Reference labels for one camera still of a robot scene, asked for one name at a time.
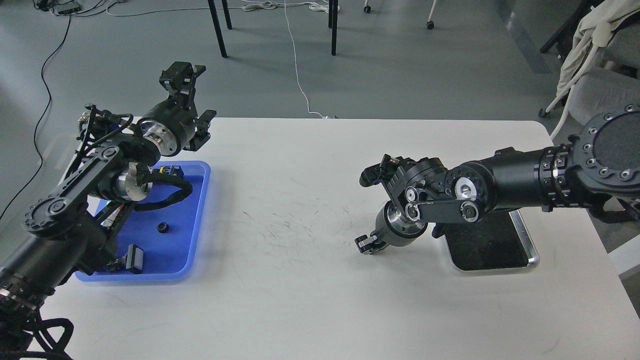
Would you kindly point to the grey office chair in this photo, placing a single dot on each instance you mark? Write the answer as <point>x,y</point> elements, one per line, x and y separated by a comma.
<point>592,88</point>

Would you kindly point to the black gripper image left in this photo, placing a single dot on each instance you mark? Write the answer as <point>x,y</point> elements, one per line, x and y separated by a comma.
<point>172,125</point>

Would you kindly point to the black table leg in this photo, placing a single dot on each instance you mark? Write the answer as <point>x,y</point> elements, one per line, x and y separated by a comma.
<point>332,24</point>
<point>217,24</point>

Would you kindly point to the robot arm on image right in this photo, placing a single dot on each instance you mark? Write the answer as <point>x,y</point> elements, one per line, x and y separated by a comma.
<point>598,169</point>

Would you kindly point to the black switch block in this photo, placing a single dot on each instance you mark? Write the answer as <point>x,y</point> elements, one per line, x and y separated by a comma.
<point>132,261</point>

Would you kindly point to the black table leg left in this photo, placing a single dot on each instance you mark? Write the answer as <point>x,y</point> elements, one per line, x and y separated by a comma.
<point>217,24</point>

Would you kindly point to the silver metal tray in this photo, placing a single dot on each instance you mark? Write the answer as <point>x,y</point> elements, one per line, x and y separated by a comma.
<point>498,244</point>

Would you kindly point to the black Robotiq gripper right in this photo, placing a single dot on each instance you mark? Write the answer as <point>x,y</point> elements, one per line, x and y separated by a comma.
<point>392,228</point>

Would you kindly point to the beige jacket on chair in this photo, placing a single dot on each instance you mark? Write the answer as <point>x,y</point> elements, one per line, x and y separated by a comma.
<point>615,12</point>

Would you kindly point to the small black gear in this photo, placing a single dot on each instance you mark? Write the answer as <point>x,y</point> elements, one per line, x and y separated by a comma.
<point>162,227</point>

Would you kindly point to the red button blue switch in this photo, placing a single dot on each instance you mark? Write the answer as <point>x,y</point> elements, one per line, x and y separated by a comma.
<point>172,170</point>

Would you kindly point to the black table leg right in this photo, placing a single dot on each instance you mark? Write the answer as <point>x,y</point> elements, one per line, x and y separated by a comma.
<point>332,24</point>

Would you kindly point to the blue plastic tray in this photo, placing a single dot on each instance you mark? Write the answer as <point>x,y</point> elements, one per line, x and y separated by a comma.
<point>166,256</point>

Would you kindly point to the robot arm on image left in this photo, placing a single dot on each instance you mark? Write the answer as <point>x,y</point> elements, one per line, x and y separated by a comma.
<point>74,228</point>

